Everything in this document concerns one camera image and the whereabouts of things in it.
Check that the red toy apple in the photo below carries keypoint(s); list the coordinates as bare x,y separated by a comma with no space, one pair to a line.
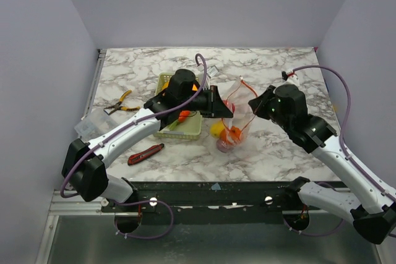
230,106

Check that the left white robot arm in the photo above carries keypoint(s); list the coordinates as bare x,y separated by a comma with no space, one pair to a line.
86,162

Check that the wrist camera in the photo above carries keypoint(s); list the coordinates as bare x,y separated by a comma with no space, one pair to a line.
212,71
290,78

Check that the clear zip bag orange zipper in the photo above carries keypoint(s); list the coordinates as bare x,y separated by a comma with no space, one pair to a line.
239,94

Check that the orange toy carrot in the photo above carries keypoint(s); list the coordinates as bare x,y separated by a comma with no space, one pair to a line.
183,116

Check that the brown toy potato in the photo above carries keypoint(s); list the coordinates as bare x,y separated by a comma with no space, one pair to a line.
165,85

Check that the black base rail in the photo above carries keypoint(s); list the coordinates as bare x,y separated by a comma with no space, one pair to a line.
211,203

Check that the yellow toy squash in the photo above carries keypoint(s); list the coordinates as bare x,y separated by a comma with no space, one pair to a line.
216,129

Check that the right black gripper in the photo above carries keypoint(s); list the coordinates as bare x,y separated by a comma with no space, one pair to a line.
258,107

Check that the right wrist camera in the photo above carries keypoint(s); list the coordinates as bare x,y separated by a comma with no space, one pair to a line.
290,78

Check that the clear plastic screw box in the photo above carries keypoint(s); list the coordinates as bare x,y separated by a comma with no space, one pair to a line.
95,124

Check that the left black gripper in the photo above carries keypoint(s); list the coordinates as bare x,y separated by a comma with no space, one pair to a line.
215,107

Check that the red black utility knife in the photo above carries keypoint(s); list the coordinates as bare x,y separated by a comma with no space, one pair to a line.
144,155

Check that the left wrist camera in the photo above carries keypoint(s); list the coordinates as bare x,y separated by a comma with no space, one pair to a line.
212,71

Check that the green plastic basket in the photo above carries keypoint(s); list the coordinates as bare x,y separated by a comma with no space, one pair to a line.
189,128

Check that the aluminium frame profile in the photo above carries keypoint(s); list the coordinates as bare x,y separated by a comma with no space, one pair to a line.
74,204

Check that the orange toy pumpkin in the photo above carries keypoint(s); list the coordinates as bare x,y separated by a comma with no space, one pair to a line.
231,136

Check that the yellow handled pliers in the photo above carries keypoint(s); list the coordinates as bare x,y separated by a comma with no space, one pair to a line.
119,105

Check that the purple toy onion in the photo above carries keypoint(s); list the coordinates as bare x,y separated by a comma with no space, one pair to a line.
222,146

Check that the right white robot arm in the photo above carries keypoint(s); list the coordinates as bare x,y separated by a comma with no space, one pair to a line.
370,205

